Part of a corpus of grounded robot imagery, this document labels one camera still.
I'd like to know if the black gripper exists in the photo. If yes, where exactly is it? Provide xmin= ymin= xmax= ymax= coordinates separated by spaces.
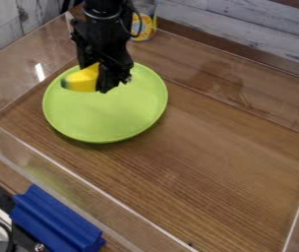
xmin=70 ymin=13 xmax=133 ymax=94

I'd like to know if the yellow toy banana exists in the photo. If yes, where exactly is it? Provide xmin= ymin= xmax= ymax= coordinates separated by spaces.
xmin=61 ymin=63 xmax=100 ymax=93

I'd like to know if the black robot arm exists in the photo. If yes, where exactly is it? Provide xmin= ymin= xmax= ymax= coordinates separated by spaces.
xmin=70 ymin=0 xmax=134 ymax=94

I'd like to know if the green round plate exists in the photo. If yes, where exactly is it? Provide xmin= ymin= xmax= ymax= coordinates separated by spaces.
xmin=41 ymin=63 xmax=168 ymax=144

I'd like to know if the blue plastic block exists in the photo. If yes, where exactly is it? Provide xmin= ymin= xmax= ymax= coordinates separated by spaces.
xmin=10 ymin=184 xmax=106 ymax=252

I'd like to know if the clear acrylic tray wall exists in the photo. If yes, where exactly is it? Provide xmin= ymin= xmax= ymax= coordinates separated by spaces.
xmin=0 ymin=126 xmax=197 ymax=252

